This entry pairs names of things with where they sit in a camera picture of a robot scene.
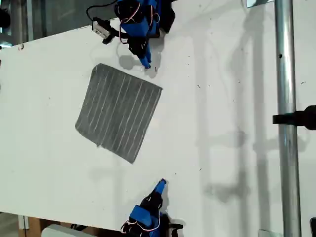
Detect grey striped towel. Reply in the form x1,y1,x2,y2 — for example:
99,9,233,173
75,63,164,165

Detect black round object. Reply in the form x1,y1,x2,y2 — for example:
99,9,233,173
0,8,12,28

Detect black camera stalk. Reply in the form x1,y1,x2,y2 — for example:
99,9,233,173
102,26,131,45

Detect black camera box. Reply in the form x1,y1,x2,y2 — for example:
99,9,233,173
92,16,112,40
168,223,185,237

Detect black camera cable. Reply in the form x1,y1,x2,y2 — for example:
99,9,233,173
85,0,119,22

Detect wooden table frame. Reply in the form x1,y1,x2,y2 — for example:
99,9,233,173
17,214,42,237

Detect steel post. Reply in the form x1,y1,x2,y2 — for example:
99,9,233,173
274,0,303,237

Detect black post clamp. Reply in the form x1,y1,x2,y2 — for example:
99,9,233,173
272,105,316,131

